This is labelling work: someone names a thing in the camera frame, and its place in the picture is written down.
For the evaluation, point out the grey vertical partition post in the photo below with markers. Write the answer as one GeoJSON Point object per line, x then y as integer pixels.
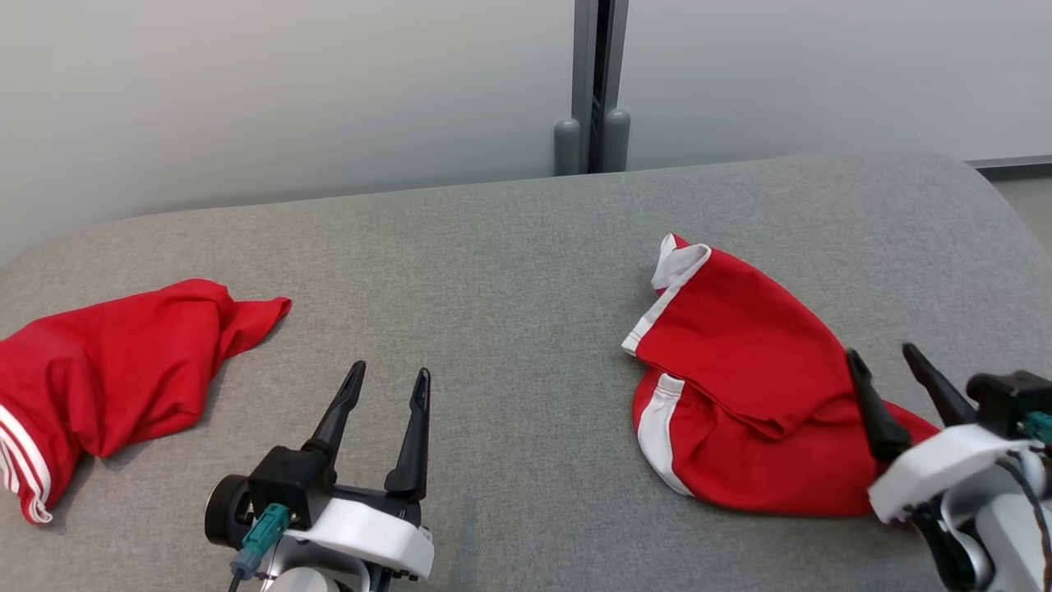
{"type": "Point", "coordinates": [600, 57]}

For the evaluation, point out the red shorts with white trim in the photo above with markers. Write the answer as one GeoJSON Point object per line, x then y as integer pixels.
{"type": "Point", "coordinates": [740, 370]}

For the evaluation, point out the dark grey baseboard strip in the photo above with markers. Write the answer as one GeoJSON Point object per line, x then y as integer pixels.
{"type": "Point", "coordinates": [1015, 164]}

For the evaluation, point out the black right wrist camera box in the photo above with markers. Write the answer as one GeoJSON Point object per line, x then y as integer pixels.
{"type": "Point", "coordinates": [1003, 403]}

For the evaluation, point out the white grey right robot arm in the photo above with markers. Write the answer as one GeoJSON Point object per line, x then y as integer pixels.
{"type": "Point", "coordinates": [1003, 543]}

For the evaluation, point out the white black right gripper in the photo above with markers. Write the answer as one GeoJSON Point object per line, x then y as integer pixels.
{"type": "Point", "coordinates": [937, 464]}

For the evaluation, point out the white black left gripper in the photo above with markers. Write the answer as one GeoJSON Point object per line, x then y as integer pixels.
{"type": "Point", "coordinates": [370, 534]}

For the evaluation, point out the grey rounded post cap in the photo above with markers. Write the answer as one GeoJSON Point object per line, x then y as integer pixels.
{"type": "Point", "coordinates": [616, 144]}
{"type": "Point", "coordinates": [567, 152]}

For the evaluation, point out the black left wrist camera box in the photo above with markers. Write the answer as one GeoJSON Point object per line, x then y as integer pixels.
{"type": "Point", "coordinates": [283, 485]}

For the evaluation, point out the red white basketball jersey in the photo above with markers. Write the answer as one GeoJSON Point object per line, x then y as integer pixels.
{"type": "Point", "coordinates": [115, 370]}

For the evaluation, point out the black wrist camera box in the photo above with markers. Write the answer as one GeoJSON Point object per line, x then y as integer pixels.
{"type": "Point", "coordinates": [1003, 403]}
{"type": "Point", "coordinates": [283, 485]}

